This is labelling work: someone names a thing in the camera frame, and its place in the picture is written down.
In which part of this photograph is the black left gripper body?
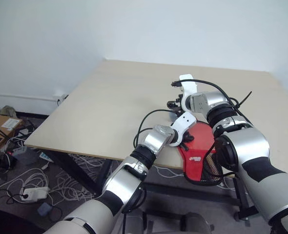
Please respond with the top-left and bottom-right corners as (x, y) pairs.
(182, 130), (195, 144)

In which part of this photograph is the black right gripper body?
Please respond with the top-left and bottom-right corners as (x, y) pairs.
(174, 94), (185, 115)

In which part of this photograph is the red black paddle case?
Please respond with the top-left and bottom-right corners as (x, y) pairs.
(176, 120), (225, 186)

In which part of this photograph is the red table tennis paddle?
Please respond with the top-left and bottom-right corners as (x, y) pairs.
(206, 153), (223, 182)

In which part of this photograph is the dark rounded grey shape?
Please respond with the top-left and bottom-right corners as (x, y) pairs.
(123, 209), (147, 234)
(180, 212), (215, 234)

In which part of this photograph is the blue grey floor device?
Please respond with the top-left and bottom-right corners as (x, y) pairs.
(37, 202), (52, 216)

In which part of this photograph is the white power strip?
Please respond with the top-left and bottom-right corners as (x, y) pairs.
(20, 186), (50, 202)

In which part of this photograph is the green crumpled cloth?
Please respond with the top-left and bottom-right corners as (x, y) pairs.
(0, 105), (17, 118)

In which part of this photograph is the brown cardboard box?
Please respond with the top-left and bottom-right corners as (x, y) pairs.
(0, 114), (25, 156)

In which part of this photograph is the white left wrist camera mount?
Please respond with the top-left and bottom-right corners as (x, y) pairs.
(169, 112), (197, 147)

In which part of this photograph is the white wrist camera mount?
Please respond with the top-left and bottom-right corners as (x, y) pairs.
(179, 74), (199, 114)
(169, 112), (197, 147)

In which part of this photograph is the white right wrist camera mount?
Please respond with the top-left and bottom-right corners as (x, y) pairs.
(179, 74), (199, 114)

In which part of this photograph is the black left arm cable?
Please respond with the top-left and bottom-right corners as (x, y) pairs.
(133, 109), (184, 147)

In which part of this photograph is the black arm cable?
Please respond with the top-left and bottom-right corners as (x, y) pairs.
(170, 78), (252, 129)
(133, 109), (184, 147)

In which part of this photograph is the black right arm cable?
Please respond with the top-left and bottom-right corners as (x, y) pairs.
(170, 78), (252, 129)

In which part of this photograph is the black metal table frame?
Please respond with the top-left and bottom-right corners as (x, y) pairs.
(45, 147), (260, 221)

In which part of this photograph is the black cable tie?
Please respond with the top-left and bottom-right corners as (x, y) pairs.
(231, 91), (253, 111)

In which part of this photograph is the white wall socket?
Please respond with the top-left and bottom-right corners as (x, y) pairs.
(55, 93), (68, 106)

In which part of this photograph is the white floor cable tangle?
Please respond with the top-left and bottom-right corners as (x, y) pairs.
(0, 148), (115, 210)

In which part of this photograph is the white wall cable duct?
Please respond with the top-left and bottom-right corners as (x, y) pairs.
(0, 93), (59, 102)

